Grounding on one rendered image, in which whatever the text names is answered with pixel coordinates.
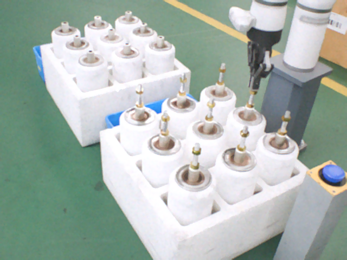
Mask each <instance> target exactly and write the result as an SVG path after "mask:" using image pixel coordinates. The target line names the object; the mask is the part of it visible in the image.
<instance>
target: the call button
mask: <svg viewBox="0 0 347 260"><path fill-rule="evenodd" d="M323 175H324V177H325V178H326V179H327V180H328V181H331V182H334V183H337V182H339V181H342V180H343V179H344V177H345V172H344V171H343V169H342V168H340V167H339V166H337V165H332V164H328V165H325V166H324V168H323Z"/></svg>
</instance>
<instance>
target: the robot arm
mask: <svg viewBox="0 0 347 260"><path fill-rule="evenodd" d="M287 2H288V0H253V2H252V6H251V8H250V11H245V10H242V9H239V8H235V7H233V8H231V9H230V10H229V16H228V17H229V19H230V20H231V22H232V24H233V25H234V27H235V28H236V29H237V30H238V31H246V36H247V38H248V39H249V40H250V41H247V50H248V66H250V69H249V71H250V76H249V82H248V86H249V89H250V91H258V90H259V88H260V82H261V78H264V79H265V78H267V76H268V75H269V74H270V72H271V71H272V70H273V69H274V63H270V61H269V58H270V57H272V52H273V51H272V46H273V45H275V44H277V43H279V42H280V40H281V36H282V31H283V28H284V24H285V19H286V8H287ZM335 3H336V0H297V5H296V7H295V11H294V16H293V20H292V24H291V28H290V32H289V36H288V40H287V44H286V48H285V52H284V56H283V60H282V63H283V64H284V66H285V67H287V68H288V69H291V70H294V71H297V72H301V73H308V72H311V71H313V70H314V68H315V65H316V64H317V61H318V57H319V54H320V50H321V48H322V44H323V41H324V38H325V32H326V28H327V24H328V21H329V18H330V14H331V11H332V8H333V6H334V4H335Z"/></svg>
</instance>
